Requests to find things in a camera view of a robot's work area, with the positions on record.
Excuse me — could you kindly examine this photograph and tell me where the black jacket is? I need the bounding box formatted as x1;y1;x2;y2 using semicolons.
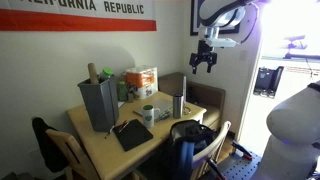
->
31;116;70;174

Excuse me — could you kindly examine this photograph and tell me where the wooden chair with curved back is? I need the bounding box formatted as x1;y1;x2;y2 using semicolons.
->
190;120;233;180

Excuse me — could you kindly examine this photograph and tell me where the California Republic flag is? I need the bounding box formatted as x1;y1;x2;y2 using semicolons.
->
0;0;158;33

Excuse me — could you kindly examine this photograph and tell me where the black backpack with blue straps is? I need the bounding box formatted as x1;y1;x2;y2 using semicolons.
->
167;119;218;180

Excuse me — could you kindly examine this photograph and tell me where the black flat notebook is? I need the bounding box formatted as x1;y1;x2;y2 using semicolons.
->
112;118;155;152

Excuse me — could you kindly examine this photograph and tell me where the red black clamp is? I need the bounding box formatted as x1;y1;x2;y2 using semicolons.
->
231;139;254;162
205;157;228;180

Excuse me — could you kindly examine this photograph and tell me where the brown cardboard tube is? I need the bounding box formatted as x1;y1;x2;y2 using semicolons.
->
87;62;100;85

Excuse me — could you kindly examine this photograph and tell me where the black framed blue picture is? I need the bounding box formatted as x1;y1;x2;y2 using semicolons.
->
189;0;241;37

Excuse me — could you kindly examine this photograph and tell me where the green plastic bottle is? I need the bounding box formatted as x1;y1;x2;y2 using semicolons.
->
116;80;129;102

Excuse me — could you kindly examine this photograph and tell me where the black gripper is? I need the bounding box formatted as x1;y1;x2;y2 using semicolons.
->
189;39;219;75

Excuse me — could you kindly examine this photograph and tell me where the brown sofa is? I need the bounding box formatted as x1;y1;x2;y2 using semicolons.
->
157;72;227;132

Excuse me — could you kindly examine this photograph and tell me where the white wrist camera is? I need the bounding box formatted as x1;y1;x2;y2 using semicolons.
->
205;37;238;49

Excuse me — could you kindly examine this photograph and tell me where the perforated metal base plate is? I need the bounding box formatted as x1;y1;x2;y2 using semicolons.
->
221;151;263;180

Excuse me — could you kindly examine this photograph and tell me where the wooden chair with slotted back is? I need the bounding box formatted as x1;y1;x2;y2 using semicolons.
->
44;128;102;180

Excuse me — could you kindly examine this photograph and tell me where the orange white paper towel pack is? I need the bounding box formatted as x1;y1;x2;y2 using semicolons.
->
125;65;159;100

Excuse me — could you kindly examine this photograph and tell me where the white light switch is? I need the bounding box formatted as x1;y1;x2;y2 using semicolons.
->
238;49;250;62

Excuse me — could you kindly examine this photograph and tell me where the grey plastic bin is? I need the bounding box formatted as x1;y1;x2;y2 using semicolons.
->
77;75;120;133

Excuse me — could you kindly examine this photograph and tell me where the grey upright rod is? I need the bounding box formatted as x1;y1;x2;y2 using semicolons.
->
182;75;188;108

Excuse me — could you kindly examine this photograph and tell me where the thin metal ring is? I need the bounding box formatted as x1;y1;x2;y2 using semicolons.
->
182;105;194;116

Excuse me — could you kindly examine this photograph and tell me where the white mug with green print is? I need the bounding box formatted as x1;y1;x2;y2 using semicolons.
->
141;104;161;129

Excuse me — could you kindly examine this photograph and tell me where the silver metal cup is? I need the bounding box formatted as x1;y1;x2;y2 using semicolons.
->
172;92;185;119

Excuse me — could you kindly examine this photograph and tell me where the clear bottle with green cap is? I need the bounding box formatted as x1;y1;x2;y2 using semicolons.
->
99;67;115;83

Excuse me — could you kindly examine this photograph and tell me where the grey laptop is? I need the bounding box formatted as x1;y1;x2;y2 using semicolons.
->
132;97;174;118

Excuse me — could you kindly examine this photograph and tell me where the black storage bin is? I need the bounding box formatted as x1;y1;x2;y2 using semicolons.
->
252;65;285;99

